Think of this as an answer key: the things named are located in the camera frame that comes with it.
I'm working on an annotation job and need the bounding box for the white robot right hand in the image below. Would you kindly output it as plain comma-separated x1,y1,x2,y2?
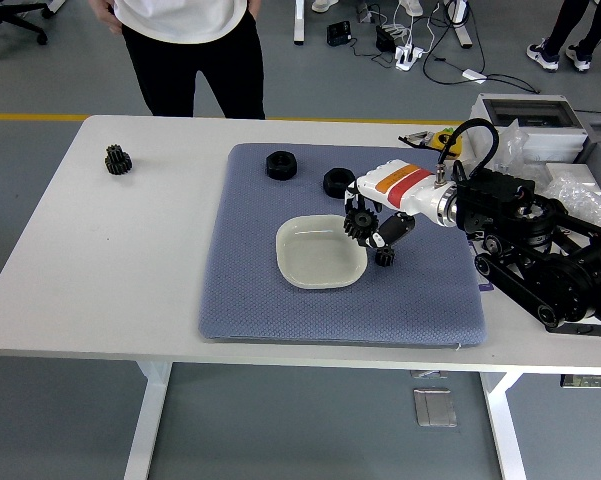
343,159,446,251

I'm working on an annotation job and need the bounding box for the person's right hand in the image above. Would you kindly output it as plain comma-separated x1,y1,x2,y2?
88,0,125,35

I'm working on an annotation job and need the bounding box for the large black gear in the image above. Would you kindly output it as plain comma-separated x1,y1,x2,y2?
343,209,380,247

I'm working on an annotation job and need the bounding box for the medium black hex nut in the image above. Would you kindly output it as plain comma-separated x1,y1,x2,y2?
322,167,359,200

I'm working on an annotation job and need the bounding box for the large black hex nut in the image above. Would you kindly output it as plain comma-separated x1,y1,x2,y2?
264,150,297,180

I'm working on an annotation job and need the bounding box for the black charger box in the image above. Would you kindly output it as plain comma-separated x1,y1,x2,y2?
326,21,354,47

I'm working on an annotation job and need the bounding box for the metal pliers tool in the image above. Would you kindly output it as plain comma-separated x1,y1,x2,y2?
398,130,434,149

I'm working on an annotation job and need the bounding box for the yellow tape measure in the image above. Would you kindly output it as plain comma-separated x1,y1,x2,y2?
431,128,462,159

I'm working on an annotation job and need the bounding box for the black office chair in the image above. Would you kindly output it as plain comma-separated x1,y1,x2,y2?
0,0,51,61

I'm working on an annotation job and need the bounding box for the person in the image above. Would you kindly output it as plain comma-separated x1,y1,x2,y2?
88,0,267,120
525,0,601,74

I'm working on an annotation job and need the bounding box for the white square dish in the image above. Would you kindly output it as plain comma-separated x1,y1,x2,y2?
274,213,369,291

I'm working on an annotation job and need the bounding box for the clear plastic bag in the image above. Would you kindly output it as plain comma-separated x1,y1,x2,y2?
497,119,549,174

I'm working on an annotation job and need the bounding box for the white power strip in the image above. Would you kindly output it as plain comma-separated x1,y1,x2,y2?
394,43,426,71

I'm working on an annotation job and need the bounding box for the black double-step gear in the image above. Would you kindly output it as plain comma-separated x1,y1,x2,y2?
103,144,134,176

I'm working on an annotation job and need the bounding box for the black power adapter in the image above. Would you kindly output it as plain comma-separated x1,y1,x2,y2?
374,24,399,52

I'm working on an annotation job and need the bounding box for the blue-grey textured mat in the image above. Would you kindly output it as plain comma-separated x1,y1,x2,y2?
197,143,487,349

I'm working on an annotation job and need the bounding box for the white desk leg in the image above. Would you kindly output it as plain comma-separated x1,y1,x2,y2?
449,0,474,50
292,0,307,47

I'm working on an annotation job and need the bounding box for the metal floor socket plate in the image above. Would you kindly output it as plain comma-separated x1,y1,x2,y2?
412,387,459,428

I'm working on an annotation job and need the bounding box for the label strip under table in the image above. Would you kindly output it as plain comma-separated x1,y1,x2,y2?
559,373,601,389

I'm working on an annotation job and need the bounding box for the white table leg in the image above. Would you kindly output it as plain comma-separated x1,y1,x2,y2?
123,360,174,480
479,370,529,480

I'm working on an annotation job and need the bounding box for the white electrical enclosure box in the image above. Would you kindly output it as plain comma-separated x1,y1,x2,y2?
468,92,589,164

